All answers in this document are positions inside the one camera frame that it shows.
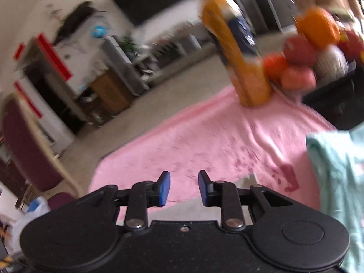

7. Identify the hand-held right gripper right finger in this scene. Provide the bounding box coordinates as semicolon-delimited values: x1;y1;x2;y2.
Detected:
198;170;293;231

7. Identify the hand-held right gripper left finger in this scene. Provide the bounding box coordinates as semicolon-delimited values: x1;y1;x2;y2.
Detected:
75;171;171;231

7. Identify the white sweatshirt with dark script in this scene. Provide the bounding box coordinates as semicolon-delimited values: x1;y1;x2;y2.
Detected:
146;175;275;223

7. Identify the pink printed blanket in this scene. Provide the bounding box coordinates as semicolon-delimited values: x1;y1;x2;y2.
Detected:
88;87;339;222

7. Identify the wooden cabinet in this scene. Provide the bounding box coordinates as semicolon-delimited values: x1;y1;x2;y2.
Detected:
91;70;134;114

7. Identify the orange juice bottle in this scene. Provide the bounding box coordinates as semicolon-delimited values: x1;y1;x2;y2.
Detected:
195;0;272;107

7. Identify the tall grey speaker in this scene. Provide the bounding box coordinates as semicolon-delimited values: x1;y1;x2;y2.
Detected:
102;35;150;97
253;0;285;33

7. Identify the teal garment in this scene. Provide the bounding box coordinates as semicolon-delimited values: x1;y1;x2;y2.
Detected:
306;125;364;273

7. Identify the small orange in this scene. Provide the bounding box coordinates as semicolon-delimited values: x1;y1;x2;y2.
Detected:
263;54;289;81

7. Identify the grey television stand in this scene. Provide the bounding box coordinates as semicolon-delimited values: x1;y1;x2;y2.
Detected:
134;24;217;87

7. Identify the pale red apple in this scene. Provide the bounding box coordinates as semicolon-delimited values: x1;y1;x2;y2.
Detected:
280;64;317;91

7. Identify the green bamboo plant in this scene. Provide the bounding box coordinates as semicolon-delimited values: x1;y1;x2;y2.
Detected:
118;34;140;60

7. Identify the light blue knit garment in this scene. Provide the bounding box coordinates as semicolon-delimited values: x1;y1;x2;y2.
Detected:
11;196;50;251

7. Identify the black fruit basket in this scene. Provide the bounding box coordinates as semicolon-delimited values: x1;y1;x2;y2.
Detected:
301;63;364;131

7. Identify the red door couplet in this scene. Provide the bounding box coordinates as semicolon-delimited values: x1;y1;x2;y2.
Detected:
14;81;43;118
37;33;73;81

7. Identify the blue globe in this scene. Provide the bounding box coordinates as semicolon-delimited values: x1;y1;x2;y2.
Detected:
91;25;109;39

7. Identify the white netted fruit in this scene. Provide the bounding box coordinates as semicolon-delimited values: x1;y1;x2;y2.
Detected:
313;45;349;78

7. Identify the large orange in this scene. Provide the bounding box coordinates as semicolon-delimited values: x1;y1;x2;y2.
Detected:
294;7;342;50

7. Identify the dark red fruit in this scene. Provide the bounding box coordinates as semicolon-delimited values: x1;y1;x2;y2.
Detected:
337;30;364;67

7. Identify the maroon banquet chair gold frame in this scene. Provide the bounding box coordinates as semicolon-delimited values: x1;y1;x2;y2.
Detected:
0;94;84;208

